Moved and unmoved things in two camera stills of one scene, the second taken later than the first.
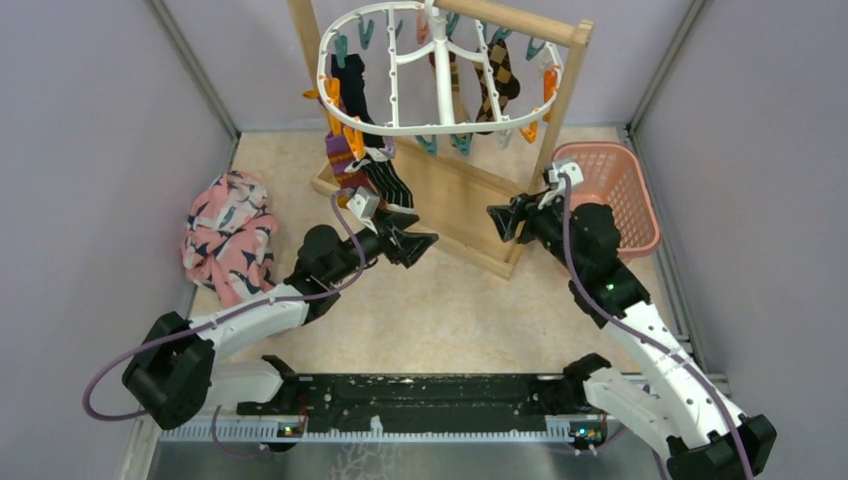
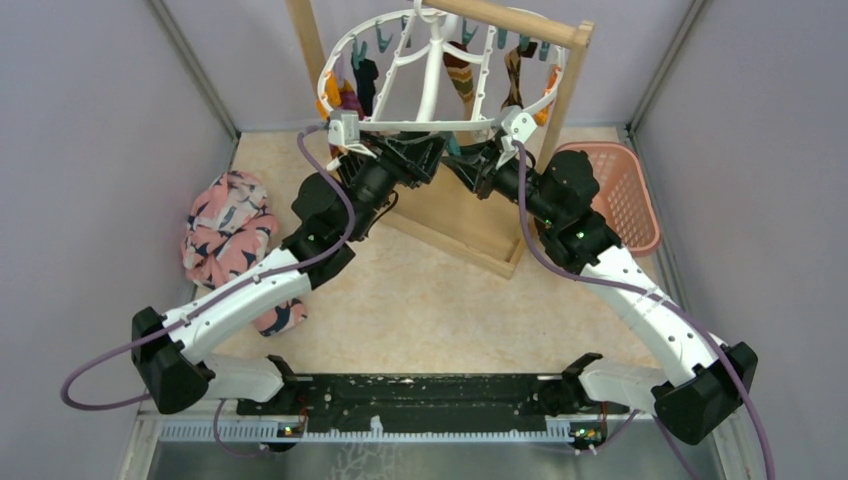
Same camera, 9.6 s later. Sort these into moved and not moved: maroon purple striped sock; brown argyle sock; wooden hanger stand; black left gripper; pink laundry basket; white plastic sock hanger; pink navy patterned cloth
Moved: white plastic sock hanger; brown argyle sock; maroon purple striped sock; black left gripper
Not moved: wooden hanger stand; pink navy patterned cloth; pink laundry basket
